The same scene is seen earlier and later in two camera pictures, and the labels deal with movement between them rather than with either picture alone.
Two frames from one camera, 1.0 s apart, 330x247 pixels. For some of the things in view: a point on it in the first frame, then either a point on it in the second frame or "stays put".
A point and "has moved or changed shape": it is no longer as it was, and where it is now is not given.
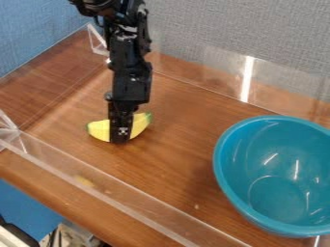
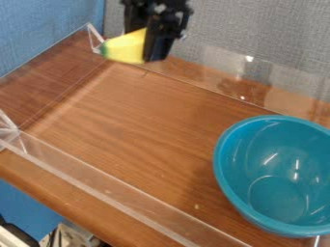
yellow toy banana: (99, 128) has moved or changed shape
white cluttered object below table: (71, 235) stays put
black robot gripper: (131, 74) to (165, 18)
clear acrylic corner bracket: (98, 41) stays put
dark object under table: (19, 233) stays put
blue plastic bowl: (273, 167) stays put
